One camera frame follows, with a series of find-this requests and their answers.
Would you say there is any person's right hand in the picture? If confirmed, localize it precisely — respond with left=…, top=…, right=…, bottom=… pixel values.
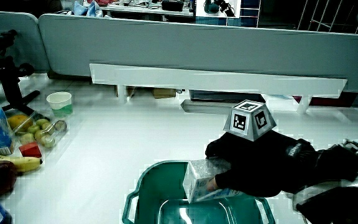
left=204, top=99, right=318, bottom=198

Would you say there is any white blue milk carton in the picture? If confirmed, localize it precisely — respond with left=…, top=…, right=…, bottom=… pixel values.
left=182, top=157, right=244, bottom=203

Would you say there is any green plastic basin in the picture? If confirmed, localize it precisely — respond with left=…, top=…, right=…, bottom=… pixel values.
left=122, top=160, right=276, bottom=224

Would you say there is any silver metal tray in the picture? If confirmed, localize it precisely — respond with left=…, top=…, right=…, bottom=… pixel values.
left=180, top=99, right=239, bottom=115

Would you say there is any person's black white clothing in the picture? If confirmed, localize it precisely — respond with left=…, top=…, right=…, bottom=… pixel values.
left=292, top=179, right=358, bottom=224

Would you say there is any white long shelf riser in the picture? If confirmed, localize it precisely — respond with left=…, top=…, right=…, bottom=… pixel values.
left=89, top=63, right=348, bottom=114

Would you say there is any dark red flat object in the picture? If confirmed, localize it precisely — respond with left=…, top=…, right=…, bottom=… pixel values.
left=292, top=92, right=358, bottom=108

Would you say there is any brown cardboard box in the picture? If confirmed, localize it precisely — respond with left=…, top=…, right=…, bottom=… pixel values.
left=152, top=88, right=177, bottom=100

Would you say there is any grey partition panel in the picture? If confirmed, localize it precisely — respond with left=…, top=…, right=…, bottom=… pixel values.
left=38, top=13, right=358, bottom=94
left=0, top=10, right=50, bottom=74

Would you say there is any white box with picture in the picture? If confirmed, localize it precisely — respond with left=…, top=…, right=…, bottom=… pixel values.
left=195, top=0, right=242, bottom=19

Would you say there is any black bag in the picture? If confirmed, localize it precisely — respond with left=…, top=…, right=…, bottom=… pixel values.
left=161, top=0, right=185, bottom=12

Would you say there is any white background desk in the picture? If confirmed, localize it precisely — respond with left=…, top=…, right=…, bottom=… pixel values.
left=101, top=3, right=195, bottom=18

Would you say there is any clear plastic fruit box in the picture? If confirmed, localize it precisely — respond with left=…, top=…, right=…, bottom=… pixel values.
left=6, top=109, right=70, bottom=150

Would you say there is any white green paper cup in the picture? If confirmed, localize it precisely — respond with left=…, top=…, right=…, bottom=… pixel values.
left=46, top=91, right=73, bottom=118

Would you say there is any pile of green fruits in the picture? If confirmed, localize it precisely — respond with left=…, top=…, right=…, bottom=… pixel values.
left=19, top=118, right=68, bottom=149

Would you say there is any red cube block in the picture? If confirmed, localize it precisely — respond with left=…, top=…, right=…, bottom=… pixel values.
left=19, top=142, right=43, bottom=159

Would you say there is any blue crumpled cloth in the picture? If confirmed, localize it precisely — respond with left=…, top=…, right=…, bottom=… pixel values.
left=72, top=0, right=104, bottom=17

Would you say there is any yellow banana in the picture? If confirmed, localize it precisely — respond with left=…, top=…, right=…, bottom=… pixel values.
left=0, top=151, right=44, bottom=174

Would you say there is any orange fruit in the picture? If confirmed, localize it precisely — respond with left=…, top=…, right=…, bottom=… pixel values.
left=7, top=114, right=34, bottom=133

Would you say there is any white wire rack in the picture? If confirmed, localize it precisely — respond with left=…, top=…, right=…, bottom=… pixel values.
left=296, top=0, right=358, bottom=34

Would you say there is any black camera tripod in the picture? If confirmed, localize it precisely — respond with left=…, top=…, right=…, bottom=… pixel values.
left=0, top=29, right=42, bottom=116

